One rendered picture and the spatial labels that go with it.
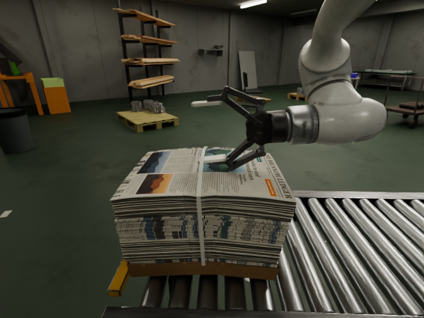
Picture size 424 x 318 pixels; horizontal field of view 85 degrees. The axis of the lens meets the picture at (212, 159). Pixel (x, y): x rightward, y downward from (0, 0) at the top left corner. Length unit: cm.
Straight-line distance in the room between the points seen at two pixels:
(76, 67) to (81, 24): 125
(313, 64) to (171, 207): 45
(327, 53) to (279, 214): 36
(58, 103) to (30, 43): 228
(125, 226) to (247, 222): 27
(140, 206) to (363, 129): 50
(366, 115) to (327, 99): 8
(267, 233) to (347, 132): 27
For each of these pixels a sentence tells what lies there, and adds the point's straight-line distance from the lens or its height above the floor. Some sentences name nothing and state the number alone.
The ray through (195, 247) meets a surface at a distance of 56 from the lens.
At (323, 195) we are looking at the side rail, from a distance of 103.
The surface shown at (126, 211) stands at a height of 100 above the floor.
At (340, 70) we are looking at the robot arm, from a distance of 63.
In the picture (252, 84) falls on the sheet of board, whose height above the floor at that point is 19.
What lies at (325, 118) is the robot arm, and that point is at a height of 118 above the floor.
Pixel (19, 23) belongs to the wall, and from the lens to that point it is 889.
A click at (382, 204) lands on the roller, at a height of 79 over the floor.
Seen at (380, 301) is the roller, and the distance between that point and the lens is 71.
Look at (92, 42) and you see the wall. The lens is 894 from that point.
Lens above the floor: 130
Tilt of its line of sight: 24 degrees down
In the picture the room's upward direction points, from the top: straight up
